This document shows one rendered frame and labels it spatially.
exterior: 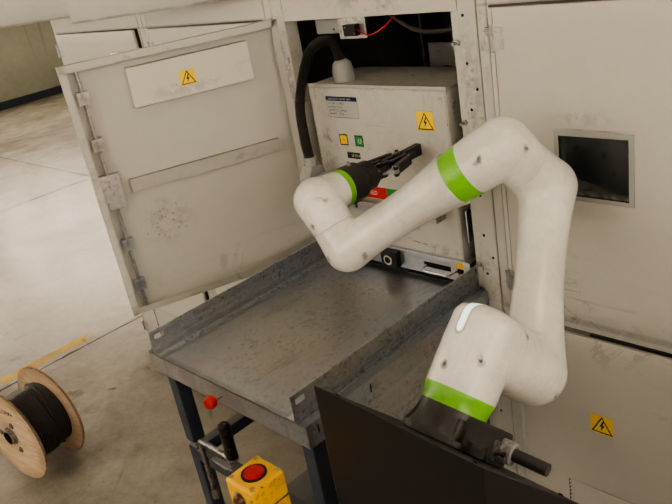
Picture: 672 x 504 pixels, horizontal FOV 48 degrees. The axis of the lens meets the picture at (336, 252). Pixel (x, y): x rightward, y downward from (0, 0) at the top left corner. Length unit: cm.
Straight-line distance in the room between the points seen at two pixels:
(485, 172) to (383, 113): 60
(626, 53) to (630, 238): 40
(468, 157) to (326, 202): 35
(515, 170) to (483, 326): 36
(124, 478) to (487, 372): 206
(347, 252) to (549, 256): 44
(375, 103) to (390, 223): 52
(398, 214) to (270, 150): 79
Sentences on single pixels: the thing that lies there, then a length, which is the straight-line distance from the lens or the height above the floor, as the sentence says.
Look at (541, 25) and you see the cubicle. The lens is 168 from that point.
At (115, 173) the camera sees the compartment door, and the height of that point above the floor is 127.
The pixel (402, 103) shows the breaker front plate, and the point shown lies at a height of 135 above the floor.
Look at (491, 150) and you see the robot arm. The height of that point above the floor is 135.
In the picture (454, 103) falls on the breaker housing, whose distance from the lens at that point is 191.
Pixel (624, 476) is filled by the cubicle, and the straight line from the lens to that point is 211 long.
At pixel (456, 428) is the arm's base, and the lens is 130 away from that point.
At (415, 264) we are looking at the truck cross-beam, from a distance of 214.
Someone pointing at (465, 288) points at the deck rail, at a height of 87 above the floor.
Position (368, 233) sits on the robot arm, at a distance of 163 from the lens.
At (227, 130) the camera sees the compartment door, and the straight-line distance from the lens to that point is 226.
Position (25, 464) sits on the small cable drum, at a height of 6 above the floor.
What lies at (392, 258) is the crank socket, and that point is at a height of 90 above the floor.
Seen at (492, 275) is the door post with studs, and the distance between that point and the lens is 200.
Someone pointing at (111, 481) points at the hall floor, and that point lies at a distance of 314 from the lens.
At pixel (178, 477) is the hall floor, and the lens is 302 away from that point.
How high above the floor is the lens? 180
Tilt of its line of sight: 23 degrees down
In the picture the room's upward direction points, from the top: 11 degrees counter-clockwise
